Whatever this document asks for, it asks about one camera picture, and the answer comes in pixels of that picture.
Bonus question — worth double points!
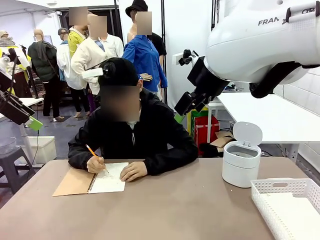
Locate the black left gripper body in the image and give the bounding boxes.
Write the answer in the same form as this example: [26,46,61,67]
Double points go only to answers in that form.
[0,89,36,126]

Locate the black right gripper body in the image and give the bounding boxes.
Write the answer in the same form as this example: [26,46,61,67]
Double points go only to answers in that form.
[187,56,230,98]

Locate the yellow pencil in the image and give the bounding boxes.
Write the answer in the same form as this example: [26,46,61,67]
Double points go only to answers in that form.
[85,144,110,174]

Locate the spiral notebook brown cover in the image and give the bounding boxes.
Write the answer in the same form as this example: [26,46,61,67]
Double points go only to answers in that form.
[52,162,130,197]

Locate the person's right forearm black sleeve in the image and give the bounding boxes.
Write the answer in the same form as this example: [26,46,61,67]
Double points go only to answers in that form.
[67,138,101,171]

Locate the person's left forearm black sleeve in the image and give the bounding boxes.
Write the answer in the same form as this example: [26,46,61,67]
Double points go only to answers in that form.
[143,146,199,176]

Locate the person's right hand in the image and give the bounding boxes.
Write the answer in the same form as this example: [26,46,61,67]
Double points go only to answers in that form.
[86,156,107,174]

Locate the person's left hand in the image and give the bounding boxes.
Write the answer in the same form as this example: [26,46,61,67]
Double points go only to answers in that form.
[119,161,148,183]

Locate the small white table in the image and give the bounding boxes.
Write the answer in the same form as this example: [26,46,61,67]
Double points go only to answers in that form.
[206,97,226,122]

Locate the green yellow bag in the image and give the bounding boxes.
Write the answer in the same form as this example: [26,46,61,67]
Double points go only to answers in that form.
[187,106,210,137]

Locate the white storage box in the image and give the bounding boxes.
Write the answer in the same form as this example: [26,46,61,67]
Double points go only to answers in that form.
[24,136,57,165]

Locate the red bag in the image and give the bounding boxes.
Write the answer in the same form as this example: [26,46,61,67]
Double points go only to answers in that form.
[194,115,220,156]

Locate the clear plastic bowl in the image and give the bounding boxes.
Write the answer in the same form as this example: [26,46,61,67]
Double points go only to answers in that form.
[0,136,17,155]

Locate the person's torso black jacket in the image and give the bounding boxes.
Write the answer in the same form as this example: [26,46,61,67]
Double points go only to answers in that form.
[73,88,195,161]

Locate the brown cardboard box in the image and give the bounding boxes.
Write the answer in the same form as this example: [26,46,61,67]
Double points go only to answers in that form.
[209,131,235,153]

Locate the grey plastic stool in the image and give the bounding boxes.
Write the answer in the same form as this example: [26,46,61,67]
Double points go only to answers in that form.
[0,146,36,196]

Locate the black object on floor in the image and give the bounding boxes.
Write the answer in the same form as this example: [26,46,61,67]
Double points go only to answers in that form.
[199,143,225,158]

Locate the mannequin in dark green jacket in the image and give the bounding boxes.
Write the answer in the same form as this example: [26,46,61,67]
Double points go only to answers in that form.
[27,29,65,120]

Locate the mannequin in black t-shirt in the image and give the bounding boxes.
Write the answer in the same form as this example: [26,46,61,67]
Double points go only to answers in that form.
[149,32,168,102]

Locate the mannequin in blue shirt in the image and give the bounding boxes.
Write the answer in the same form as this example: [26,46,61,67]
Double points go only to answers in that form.
[122,11,168,102]

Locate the black backdrop pole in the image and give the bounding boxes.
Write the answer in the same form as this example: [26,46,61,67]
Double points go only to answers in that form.
[210,0,218,32]
[160,0,168,104]

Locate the person's blurred head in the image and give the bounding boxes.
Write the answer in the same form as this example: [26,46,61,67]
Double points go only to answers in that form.
[99,79,144,123]

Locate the mannequin in yellow vest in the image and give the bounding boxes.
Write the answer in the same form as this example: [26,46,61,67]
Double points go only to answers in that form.
[0,30,33,99]

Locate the black cap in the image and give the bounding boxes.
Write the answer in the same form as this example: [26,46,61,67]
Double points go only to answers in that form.
[97,57,140,87]

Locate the large white table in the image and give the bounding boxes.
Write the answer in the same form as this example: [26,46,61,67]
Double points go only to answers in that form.
[216,86,320,163]

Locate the white lidded trash bin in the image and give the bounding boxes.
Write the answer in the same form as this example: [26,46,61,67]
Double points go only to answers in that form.
[221,121,263,189]

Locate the mannequin in cream jacket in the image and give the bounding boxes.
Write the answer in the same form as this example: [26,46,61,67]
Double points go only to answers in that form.
[70,14,125,96]

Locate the black bucket hat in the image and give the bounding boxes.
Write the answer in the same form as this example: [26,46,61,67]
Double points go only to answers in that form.
[125,0,149,18]

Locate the white perforated plastic basket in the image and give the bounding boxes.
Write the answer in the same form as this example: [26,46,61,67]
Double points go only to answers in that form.
[250,177,320,240]

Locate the white paper stack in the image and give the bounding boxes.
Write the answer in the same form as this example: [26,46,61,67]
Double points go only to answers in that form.
[259,191,320,240]

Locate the thin black hanging cable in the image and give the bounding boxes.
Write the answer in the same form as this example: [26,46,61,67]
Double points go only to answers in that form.
[26,129,40,176]

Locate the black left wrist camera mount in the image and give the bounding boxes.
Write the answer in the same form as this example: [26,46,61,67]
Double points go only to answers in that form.
[0,67,15,92]

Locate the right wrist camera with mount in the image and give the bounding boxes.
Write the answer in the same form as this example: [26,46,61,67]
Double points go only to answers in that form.
[172,49,201,67]

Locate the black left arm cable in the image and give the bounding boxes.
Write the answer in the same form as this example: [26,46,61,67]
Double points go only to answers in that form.
[9,56,21,96]

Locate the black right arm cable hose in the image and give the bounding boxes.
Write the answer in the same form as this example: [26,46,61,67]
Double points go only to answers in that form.
[249,61,320,99]

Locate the black white head camera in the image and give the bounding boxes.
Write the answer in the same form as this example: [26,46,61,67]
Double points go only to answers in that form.
[82,62,117,79]

